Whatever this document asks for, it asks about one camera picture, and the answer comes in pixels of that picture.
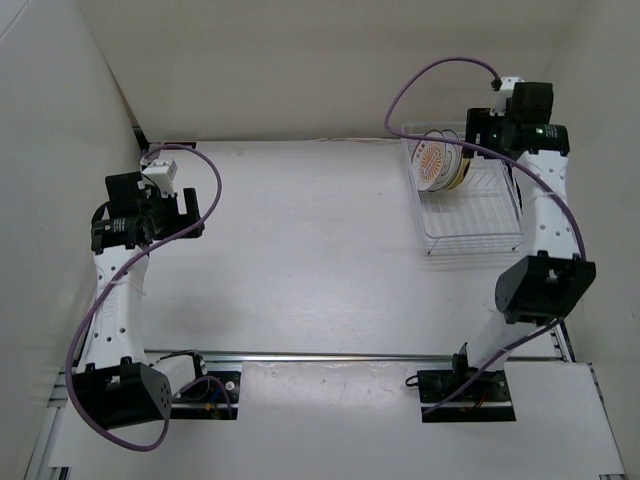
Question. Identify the white wire dish rack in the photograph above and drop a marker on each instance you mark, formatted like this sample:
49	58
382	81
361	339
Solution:
481	215

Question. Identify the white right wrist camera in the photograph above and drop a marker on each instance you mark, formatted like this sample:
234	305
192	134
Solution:
505	90

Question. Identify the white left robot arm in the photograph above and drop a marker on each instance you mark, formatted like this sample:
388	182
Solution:
114	382

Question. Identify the beige plate rear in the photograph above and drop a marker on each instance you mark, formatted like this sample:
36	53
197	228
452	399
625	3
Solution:
466	163

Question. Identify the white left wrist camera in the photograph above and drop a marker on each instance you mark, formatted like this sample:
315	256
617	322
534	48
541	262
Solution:
161	174

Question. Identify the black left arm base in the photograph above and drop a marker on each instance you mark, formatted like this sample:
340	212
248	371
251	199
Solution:
211	400

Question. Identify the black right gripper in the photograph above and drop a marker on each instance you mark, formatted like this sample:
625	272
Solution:
479	121

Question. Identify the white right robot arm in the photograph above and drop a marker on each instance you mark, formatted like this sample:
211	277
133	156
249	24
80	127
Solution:
544	286

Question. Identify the beige plate front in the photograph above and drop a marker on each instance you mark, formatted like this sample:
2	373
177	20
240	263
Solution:
460	166

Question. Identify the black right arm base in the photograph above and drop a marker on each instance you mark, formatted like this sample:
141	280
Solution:
486	400

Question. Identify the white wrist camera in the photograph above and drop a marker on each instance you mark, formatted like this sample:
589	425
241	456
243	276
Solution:
505	90
161	174

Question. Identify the beige plate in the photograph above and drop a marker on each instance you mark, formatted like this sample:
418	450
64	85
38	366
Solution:
460	166
466	163

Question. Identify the white plate with dark rings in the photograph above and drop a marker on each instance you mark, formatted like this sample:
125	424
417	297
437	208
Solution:
447	165

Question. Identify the orange sunburst white plate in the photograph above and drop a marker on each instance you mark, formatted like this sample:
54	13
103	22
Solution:
423	165

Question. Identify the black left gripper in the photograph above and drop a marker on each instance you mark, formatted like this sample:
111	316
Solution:
180	221

